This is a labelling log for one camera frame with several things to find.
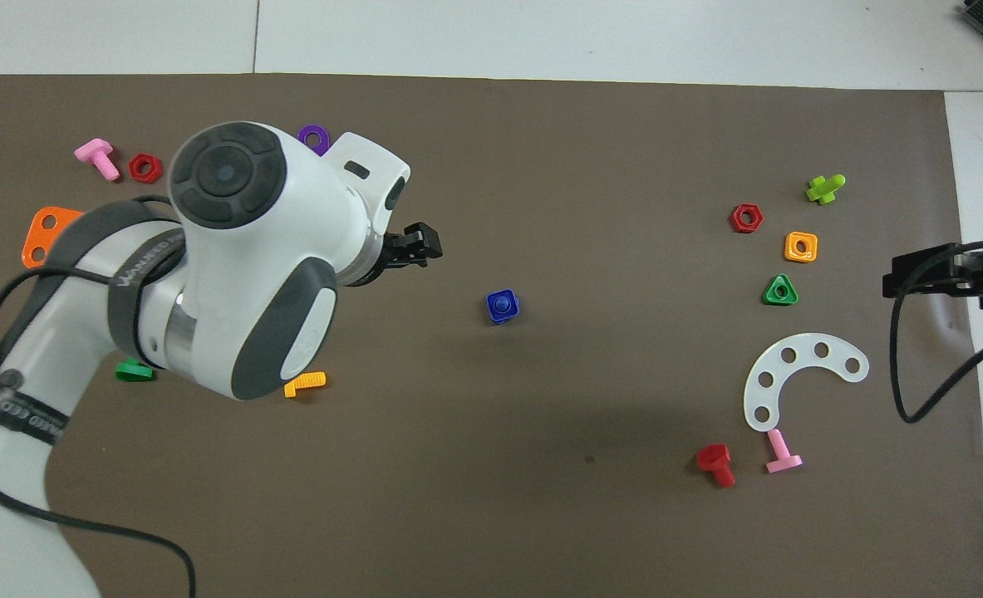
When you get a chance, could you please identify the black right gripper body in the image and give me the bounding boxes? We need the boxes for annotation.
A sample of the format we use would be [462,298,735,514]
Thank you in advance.
[882,239,983,312]

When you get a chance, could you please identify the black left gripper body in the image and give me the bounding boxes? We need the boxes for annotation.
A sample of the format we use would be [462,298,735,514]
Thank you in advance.
[381,223,443,271]

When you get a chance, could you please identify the blue square nut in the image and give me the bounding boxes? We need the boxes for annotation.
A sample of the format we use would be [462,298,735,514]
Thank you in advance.
[486,289,520,326]

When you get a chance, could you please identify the lime cross-head bolt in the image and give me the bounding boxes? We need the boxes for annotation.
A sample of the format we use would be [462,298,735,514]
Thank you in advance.
[805,174,847,205]

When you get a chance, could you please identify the white curved five-hole plate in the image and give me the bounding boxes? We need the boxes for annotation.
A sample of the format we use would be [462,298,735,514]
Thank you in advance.
[743,333,870,433]

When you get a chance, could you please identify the green triangle nut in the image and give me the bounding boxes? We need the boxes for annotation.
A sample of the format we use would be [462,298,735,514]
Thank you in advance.
[762,273,799,306]

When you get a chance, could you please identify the orange plastic bolt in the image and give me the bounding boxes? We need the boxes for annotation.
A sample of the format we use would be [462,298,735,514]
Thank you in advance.
[283,371,327,399]

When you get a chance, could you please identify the brown table mat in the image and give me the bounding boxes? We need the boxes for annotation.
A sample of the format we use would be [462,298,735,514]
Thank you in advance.
[0,73,983,598]

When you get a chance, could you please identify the pink plastic bolt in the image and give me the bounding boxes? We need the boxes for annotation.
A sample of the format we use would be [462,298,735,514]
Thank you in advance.
[764,428,804,474]
[74,138,120,182]

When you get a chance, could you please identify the red plastic bolt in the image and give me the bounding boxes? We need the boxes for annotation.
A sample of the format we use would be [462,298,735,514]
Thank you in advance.
[695,444,737,489]

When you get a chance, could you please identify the orange three-hole plate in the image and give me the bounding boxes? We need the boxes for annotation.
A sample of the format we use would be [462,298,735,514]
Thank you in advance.
[22,206,85,269]

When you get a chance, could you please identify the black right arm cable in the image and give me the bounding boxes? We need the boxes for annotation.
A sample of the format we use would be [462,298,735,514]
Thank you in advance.
[890,239,983,424]

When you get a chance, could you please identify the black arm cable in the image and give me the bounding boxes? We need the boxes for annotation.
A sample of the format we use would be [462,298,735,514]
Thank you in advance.
[890,239,983,424]
[0,195,197,598]

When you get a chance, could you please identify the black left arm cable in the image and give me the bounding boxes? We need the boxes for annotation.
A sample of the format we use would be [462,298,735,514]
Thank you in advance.
[0,195,197,598]

